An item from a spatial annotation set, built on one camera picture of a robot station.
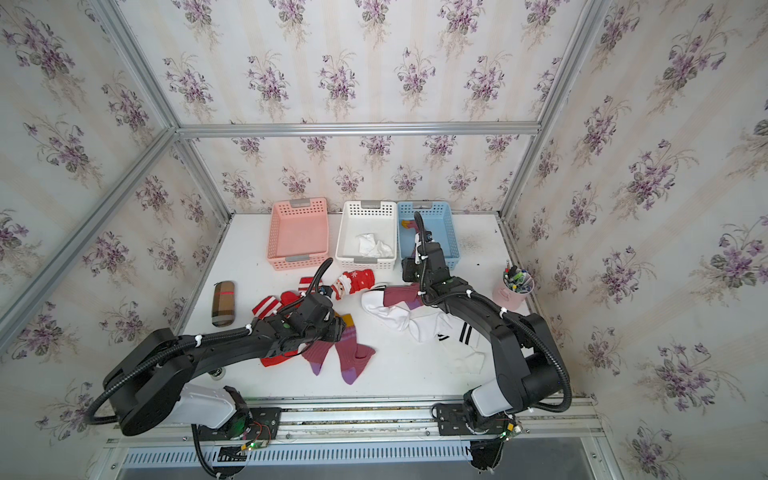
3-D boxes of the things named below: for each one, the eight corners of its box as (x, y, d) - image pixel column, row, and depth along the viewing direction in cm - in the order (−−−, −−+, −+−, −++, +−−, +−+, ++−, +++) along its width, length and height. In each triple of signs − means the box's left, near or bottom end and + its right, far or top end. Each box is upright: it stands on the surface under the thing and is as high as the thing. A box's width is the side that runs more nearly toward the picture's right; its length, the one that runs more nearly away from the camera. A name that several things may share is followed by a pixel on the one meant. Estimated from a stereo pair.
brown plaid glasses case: (216, 329, 91) (210, 324, 88) (218, 289, 100) (213, 283, 97) (234, 324, 92) (230, 319, 89) (235, 285, 101) (231, 279, 98)
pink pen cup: (494, 313, 96) (508, 292, 85) (488, 291, 101) (500, 268, 91) (522, 313, 96) (539, 292, 85) (515, 291, 102) (530, 268, 91)
